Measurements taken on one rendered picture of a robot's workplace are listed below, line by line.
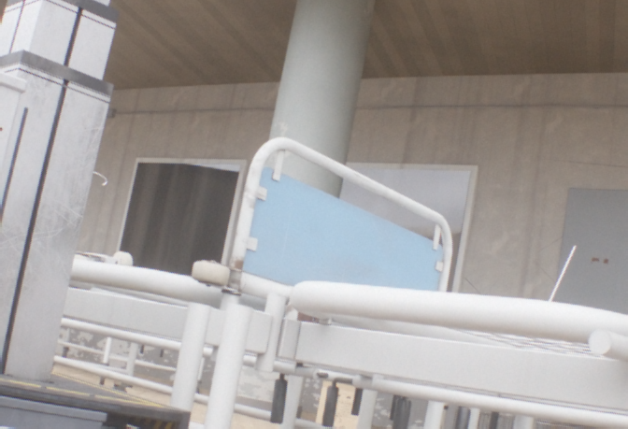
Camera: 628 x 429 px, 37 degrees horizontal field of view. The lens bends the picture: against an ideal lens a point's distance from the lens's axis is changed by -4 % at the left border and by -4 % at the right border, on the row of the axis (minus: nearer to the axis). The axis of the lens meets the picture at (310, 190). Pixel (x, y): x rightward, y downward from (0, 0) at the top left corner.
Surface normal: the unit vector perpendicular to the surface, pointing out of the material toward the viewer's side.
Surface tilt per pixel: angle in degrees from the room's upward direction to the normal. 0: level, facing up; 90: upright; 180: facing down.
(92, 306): 90
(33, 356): 90
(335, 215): 90
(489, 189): 90
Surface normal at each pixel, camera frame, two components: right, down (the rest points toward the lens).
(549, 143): -0.57, -0.25
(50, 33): 0.69, 0.00
